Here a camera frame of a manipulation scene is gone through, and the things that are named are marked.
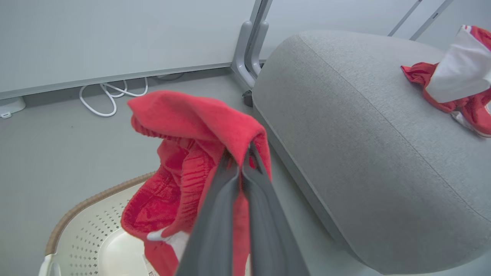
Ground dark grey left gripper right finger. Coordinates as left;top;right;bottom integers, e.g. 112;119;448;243
242;142;310;276

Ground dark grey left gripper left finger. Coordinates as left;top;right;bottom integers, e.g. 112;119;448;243
176;149;250;276

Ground red shorts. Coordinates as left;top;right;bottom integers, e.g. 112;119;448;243
120;90;273;276

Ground red and white jersey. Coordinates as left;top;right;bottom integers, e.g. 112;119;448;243
400;25;491;138

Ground grey fabric sofa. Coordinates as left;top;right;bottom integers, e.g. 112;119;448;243
251;30;491;275

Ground beige plastic laundry basket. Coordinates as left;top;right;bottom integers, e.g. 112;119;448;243
38;171;192;276

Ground grey partition leg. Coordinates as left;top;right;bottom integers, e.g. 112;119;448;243
231;21;257;91
245;21;270;78

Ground large white partition panel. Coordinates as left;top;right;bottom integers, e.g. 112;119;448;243
0;0;274;101

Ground looped white cable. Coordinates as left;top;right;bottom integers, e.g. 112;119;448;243
79;77;149;118

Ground grey metal frame bar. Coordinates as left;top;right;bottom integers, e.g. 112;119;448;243
409;0;455;41
387;0;423;38

